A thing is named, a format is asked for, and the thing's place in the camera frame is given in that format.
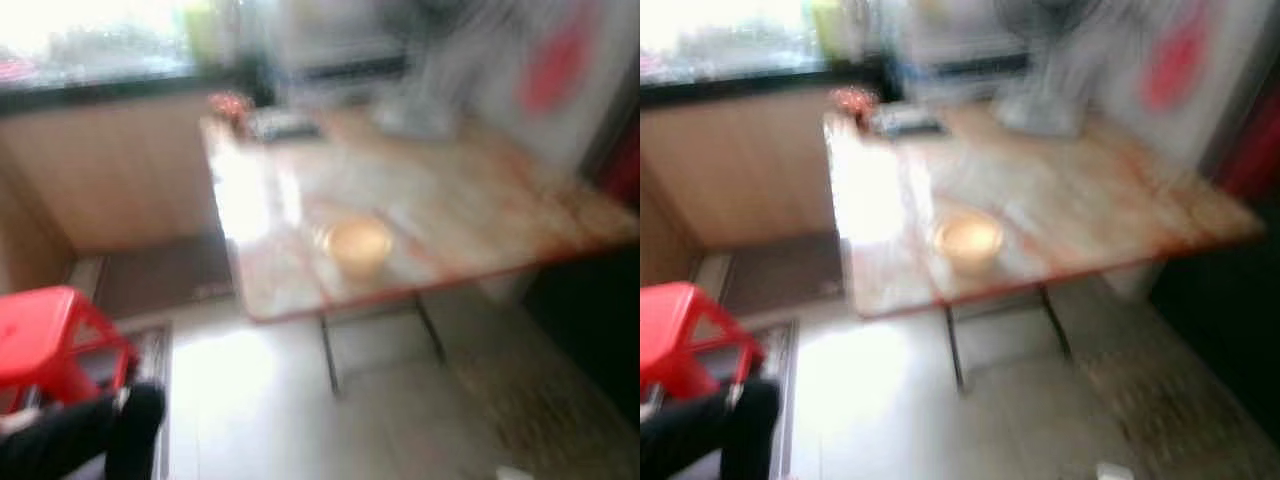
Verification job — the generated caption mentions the red hanging bag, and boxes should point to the red hanging bag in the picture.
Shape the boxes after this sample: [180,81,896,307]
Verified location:
[1215,100,1280,203]
[600,130,641,207]

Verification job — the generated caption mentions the red plastic stool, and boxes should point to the red plastic stool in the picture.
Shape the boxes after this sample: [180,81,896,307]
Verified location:
[0,286,141,416]
[640,282,767,406]

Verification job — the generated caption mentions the black cloth cover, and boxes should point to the black cloth cover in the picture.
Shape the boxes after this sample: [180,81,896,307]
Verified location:
[1150,232,1280,443]
[520,245,641,421]

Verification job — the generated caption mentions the light wooden cabinet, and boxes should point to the light wooden cabinet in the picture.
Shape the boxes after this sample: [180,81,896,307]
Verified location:
[640,95,847,286]
[0,90,227,293]

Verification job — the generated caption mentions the dark brown floor mat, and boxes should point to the dark brown floor mat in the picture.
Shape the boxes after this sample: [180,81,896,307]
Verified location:
[95,235,237,317]
[720,232,847,317]

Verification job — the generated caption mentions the marble pattern folding table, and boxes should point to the marble pattern folding table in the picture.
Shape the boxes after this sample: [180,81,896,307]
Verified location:
[825,100,1267,393]
[200,100,641,396]

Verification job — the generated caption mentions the grey bordered floor mat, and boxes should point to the grey bordered floor mat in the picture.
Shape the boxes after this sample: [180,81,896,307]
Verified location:
[760,320,803,480]
[128,320,173,480]

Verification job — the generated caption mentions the speckled patterned floor mat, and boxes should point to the speckled patterned floor mat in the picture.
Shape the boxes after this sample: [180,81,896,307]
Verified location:
[1080,345,1280,456]
[450,330,641,480]

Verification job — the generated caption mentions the pink red hanging cloth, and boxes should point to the pink red hanging cloth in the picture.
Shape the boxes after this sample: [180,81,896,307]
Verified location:
[515,10,593,117]
[1140,8,1217,113]

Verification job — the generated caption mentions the person leg black trousers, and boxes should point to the person leg black trousers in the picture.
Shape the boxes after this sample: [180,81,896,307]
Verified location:
[640,378,782,480]
[0,383,167,480]

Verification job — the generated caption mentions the small red object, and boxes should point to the small red object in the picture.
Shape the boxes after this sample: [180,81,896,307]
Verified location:
[833,87,877,127]
[208,92,250,132]

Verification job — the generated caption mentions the white fan base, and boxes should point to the white fan base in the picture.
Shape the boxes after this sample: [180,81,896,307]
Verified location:
[995,0,1093,137]
[375,0,473,138]

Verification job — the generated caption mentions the beige plastic bowl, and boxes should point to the beige plastic bowl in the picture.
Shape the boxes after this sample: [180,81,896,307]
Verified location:
[935,212,1006,276]
[322,215,395,281]

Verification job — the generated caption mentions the green container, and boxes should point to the green container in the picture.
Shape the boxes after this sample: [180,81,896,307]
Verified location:
[812,0,862,63]
[185,0,237,67]

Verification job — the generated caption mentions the dark flat tray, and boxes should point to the dark flat tray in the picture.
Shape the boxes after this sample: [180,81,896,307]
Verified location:
[247,108,322,142]
[870,103,947,137]

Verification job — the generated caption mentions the white washing machine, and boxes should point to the white washing machine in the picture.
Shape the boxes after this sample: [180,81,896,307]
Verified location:
[265,0,411,103]
[888,0,1031,99]

